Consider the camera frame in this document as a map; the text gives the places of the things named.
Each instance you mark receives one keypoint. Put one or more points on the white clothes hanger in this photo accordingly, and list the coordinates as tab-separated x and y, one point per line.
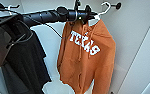
11	6
104	14

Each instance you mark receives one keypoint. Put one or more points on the orange hoodie with white print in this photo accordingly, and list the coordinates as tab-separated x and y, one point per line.
87	66

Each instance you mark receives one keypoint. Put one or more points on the white wardrobe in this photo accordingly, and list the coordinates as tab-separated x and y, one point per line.
134	20

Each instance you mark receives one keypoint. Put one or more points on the black T-shirt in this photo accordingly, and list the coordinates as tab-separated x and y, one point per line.
31	66

